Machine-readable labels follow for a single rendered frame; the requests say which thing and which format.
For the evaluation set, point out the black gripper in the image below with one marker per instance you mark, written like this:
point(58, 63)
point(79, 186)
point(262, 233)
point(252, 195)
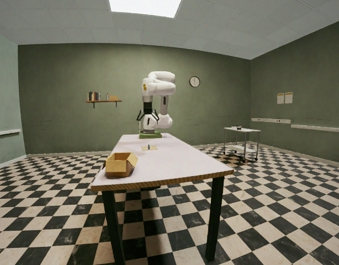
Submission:
point(147, 110)

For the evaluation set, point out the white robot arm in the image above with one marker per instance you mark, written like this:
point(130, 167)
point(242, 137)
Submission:
point(157, 83)

